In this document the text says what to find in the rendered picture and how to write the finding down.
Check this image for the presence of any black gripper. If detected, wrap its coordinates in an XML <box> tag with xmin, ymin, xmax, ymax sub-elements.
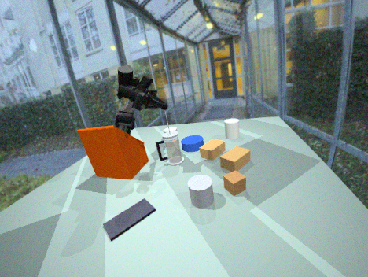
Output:
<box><xmin>128</xmin><ymin>86</ymin><xmax>165</xmax><ymax>111</ymax></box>

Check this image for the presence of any glass french press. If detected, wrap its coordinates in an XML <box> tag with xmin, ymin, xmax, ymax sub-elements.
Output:
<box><xmin>156</xmin><ymin>103</ymin><xmax>184</xmax><ymax>166</ymax></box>

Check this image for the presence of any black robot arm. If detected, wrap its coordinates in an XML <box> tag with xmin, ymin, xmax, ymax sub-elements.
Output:
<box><xmin>115</xmin><ymin>65</ymin><xmax>153</xmax><ymax>135</ymax></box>

